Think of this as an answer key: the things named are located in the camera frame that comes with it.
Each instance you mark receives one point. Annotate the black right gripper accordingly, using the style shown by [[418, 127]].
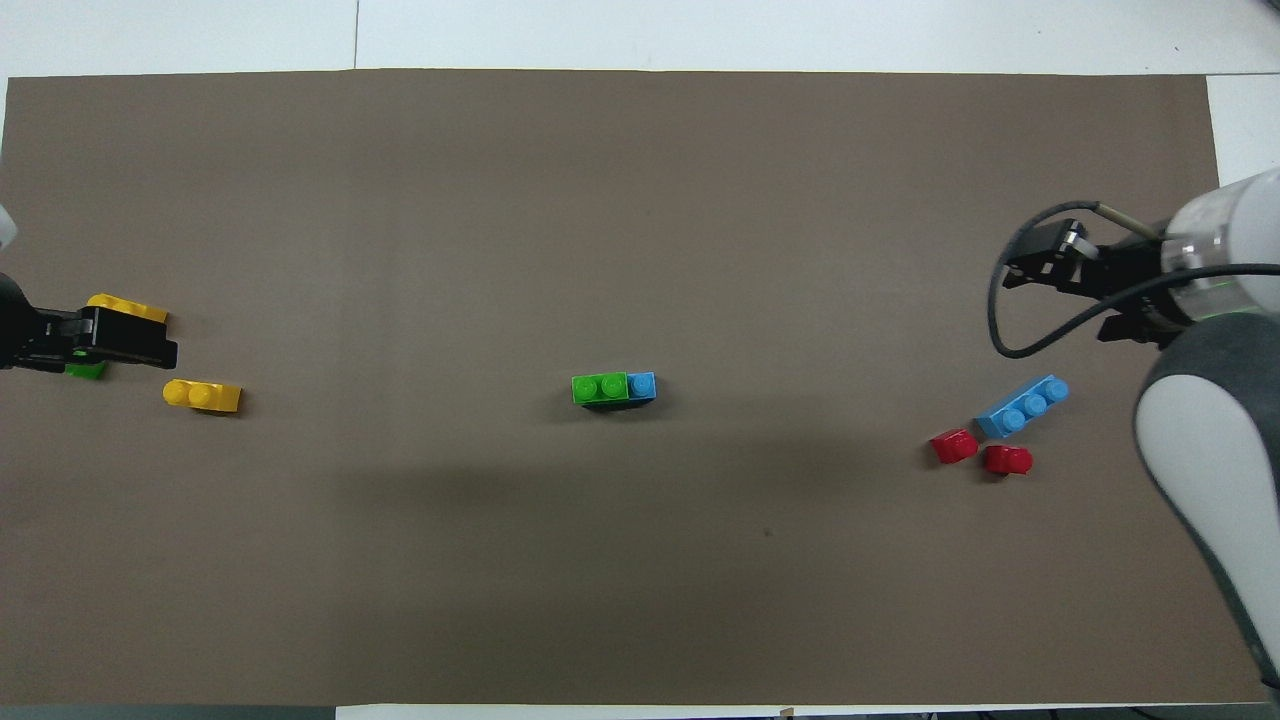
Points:
[[1135, 275]]

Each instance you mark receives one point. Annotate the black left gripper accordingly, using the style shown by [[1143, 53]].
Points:
[[30, 335]]

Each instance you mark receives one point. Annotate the blue three-stud toy block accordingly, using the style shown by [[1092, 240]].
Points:
[[643, 385], [1022, 408]]

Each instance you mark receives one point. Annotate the green two-stud toy block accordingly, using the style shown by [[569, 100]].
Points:
[[86, 371], [598, 388]]

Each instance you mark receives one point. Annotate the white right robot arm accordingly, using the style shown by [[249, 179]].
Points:
[[1200, 450]]

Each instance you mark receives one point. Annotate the yellow two-stud toy block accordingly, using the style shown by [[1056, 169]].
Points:
[[202, 396], [135, 306]]

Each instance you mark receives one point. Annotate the red one-stud toy block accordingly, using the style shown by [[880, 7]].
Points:
[[954, 446], [1007, 460]]

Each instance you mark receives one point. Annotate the brown paper table mat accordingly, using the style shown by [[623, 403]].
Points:
[[640, 220]]

